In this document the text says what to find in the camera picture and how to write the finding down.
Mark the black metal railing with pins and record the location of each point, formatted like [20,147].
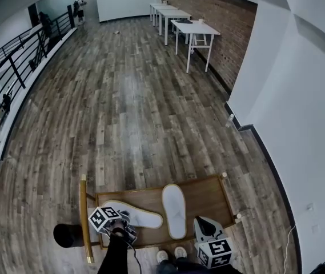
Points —
[17,73]

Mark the person's shoe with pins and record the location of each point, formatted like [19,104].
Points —
[180,252]
[162,256]

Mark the person's left shoe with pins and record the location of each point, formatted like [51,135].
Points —
[162,256]

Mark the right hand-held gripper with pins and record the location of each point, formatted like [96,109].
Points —
[215,253]

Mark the wooden trolley cart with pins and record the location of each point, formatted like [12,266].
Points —
[208,201]

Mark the white table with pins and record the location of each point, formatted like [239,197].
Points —
[175,13]
[196,28]
[158,4]
[165,8]

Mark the person's right shoe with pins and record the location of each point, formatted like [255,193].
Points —
[180,252]

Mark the black round bin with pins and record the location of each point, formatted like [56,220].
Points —
[66,235]

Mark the flat black keyboard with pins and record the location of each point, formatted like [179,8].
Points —
[184,21]

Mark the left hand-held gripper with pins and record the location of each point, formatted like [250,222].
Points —
[102,218]

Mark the white stool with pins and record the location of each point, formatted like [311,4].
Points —
[199,40]

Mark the clear plastic bottle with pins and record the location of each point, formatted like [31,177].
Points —
[230,120]

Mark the white slipper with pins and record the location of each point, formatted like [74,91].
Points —
[174,207]
[145,217]

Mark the person's left forearm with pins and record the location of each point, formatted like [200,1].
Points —
[115,255]

